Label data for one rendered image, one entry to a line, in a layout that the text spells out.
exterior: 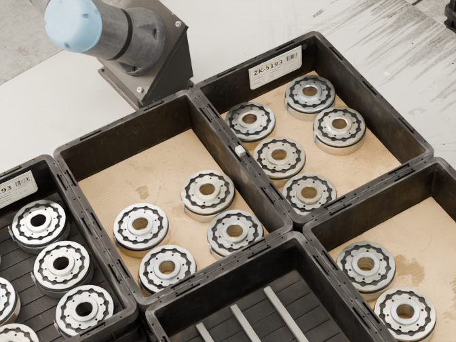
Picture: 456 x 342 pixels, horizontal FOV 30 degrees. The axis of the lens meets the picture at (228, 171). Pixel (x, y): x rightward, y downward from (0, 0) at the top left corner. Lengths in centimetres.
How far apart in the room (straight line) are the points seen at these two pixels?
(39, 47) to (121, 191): 166
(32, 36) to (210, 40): 132
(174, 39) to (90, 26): 21
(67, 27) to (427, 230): 82
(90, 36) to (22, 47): 154
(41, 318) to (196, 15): 96
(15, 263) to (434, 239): 77
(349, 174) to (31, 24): 197
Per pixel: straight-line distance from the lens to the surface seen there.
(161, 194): 165
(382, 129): 169
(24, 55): 326
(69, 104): 204
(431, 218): 161
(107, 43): 181
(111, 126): 165
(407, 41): 211
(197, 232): 159
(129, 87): 194
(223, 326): 149
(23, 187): 166
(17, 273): 162
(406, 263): 155
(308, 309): 149
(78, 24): 176
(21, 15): 344
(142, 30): 187
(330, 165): 167
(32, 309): 157
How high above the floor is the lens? 213
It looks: 51 degrees down
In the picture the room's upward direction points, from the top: 7 degrees counter-clockwise
